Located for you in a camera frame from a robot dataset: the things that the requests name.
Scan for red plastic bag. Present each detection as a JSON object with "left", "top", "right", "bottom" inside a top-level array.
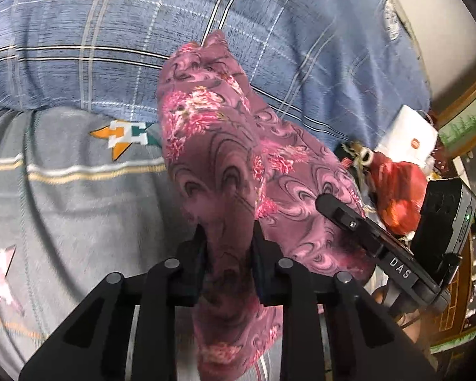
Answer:
[{"left": 371, "top": 153, "right": 429, "bottom": 236}]

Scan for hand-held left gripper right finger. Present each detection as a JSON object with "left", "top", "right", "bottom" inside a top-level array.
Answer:
[{"left": 250, "top": 222, "right": 437, "bottom": 381}]

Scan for grey star-print bed sheet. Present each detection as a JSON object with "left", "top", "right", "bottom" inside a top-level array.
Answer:
[{"left": 0, "top": 105, "right": 207, "bottom": 370}]

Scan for blue plaid blanket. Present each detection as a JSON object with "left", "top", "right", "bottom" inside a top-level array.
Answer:
[{"left": 0, "top": 0, "right": 433, "bottom": 152}]

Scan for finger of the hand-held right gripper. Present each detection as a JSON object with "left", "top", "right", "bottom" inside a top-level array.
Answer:
[{"left": 315, "top": 193, "right": 415, "bottom": 257}]

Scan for pink floral garment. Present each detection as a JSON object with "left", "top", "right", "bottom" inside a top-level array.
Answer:
[{"left": 156, "top": 30, "right": 376, "bottom": 381}]

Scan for dark tangled accessories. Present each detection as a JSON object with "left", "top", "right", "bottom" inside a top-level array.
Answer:
[{"left": 335, "top": 140, "right": 380, "bottom": 191}]

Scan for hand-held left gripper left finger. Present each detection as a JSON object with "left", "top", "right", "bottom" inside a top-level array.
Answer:
[{"left": 19, "top": 223, "right": 208, "bottom": 381}]

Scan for wooden bed frame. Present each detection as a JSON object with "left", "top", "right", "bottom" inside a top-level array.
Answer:
[{"left": 430, "top": 67, "right": 476, "bottom": 355}]

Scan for white paper bag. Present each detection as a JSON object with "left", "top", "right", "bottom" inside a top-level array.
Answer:
[{"left": 375, "top": 105, "right": 439, "bottom": 167}]

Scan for person's right hand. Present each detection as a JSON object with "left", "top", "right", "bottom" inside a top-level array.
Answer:
[{"left": 373, "top": 288, "right": 427, "bottom": 344}]

